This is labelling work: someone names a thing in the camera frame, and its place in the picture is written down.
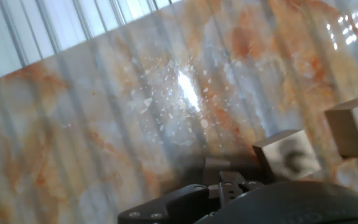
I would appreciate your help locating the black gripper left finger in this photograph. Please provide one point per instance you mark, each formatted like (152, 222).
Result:
(230, 193)

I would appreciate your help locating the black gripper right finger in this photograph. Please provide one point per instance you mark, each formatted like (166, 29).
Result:
(253, 186)

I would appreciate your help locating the small wooden cube block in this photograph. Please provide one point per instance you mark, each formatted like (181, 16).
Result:
(214, 166)

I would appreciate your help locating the medium wooden cube block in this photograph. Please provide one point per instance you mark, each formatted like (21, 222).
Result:
(286, 155)

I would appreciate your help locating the large wooden cube block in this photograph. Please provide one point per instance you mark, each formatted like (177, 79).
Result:
(353, 130)

